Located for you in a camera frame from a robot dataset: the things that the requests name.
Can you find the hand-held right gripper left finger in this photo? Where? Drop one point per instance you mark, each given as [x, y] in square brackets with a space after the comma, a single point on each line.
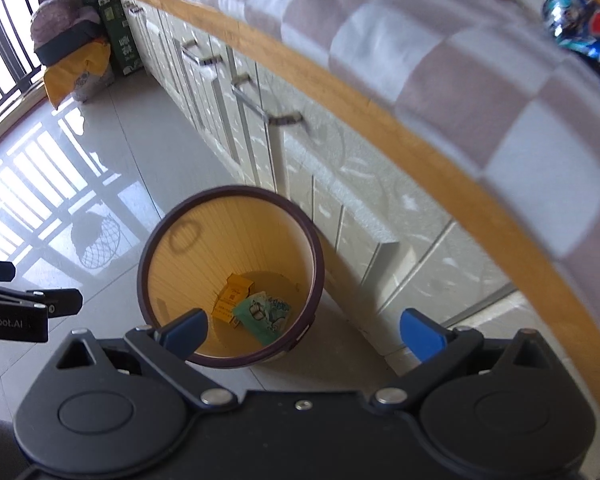
[185, 332]

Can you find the pink cloth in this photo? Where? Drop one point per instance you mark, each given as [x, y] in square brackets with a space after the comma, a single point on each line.
[55, 22]

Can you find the black balcony railing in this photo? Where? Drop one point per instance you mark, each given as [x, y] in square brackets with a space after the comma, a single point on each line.
[0, 35]

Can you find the yellow bin with purple rim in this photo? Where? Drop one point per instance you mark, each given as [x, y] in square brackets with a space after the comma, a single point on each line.
[180, 260]

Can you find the checkered mat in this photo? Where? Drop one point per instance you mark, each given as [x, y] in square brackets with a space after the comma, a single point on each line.
[380, 35]

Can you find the green tissue packet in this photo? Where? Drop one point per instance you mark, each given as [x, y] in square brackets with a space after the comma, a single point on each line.
[262, 317]

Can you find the dark basket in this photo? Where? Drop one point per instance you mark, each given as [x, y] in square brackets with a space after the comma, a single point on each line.
[65, 52]

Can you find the yellow cardboard packet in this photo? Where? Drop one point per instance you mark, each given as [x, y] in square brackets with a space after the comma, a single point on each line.
[232, 297]

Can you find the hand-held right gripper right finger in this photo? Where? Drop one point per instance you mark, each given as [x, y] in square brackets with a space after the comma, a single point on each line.
[422, 335]

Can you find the blue plastic bag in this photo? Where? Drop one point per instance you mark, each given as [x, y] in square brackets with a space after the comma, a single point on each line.
[577, 17]

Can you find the yellow bag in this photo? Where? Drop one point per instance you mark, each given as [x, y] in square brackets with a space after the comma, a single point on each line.
[70, 75]

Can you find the green cardboard box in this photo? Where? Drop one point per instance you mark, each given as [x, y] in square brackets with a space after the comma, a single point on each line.
[120, 35]

